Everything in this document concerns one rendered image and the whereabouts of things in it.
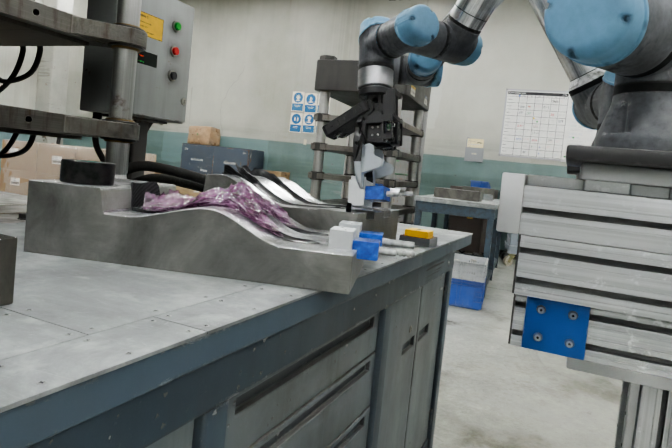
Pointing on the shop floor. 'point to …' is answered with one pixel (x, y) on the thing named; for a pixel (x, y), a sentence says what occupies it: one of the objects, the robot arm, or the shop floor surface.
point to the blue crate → (467, 294)
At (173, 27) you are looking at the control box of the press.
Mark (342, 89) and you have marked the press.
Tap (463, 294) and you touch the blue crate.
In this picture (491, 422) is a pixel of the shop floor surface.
